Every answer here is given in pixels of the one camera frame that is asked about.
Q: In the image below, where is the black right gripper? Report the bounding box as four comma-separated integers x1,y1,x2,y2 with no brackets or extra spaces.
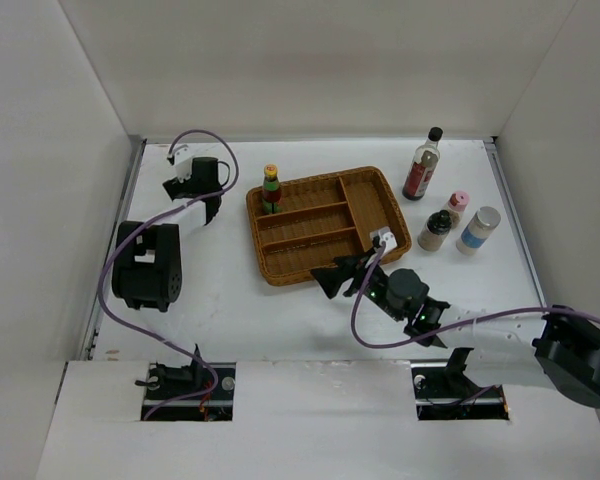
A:
311,247,405,321

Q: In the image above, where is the yellow-capped green-label sauce bottle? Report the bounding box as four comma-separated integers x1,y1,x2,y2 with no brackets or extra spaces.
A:
261,164,282,214

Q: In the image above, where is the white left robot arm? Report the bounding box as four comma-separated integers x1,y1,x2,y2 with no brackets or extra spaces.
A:
111,157,230,313

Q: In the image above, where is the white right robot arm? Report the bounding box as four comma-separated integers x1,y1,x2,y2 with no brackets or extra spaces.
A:
311,251,600,409

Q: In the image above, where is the woven wicker divided basket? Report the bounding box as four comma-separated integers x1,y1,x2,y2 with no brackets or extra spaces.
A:
246,166,412,287

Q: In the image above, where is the black-capped pepper grinder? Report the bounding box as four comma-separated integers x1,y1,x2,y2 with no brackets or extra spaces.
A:
417,210,452,252

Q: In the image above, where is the dark soy sauce bottle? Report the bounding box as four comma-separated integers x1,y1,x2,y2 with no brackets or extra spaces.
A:
402,127,443,201

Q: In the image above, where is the pink-capped spice shaker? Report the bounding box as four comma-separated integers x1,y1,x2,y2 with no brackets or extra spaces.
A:
445,190,470,229

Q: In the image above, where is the silver-capped white blue jar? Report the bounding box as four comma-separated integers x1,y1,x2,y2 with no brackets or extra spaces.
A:
456,206,501,255

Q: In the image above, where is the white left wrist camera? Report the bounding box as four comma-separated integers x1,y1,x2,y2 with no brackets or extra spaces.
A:
167,144,194,183

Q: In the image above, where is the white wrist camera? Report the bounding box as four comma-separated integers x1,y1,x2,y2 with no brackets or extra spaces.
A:
369,226,398,254
167,144,194,183

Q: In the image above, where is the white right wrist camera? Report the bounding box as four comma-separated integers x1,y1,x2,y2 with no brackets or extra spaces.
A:
369,226,398,254

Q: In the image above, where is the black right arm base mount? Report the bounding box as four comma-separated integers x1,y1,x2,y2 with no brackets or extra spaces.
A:
411,348,509,421

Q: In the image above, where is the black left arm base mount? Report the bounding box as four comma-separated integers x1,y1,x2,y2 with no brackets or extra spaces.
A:
135,360,237,422

